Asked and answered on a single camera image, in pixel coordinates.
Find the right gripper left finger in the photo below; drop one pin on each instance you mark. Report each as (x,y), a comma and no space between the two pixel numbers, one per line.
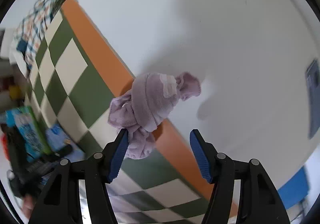
(59,201)

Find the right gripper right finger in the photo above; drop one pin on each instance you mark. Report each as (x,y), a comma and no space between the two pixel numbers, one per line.
(259,200)

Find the purple cloth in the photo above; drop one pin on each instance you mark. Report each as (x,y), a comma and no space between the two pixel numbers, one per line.
(143,108)

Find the blue object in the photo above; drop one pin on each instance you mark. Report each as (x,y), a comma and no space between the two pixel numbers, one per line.
(295,190)

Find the white blue tissue pack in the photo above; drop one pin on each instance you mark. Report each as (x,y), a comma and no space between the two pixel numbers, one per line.
(35,143)

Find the green white checkered mat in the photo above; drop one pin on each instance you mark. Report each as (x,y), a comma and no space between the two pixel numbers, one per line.
(73,80)

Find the dark smartphone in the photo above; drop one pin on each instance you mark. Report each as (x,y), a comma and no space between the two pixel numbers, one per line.
(312,81)

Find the plaid blanket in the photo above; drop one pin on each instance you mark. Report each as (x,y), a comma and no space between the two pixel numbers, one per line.
(27,37)

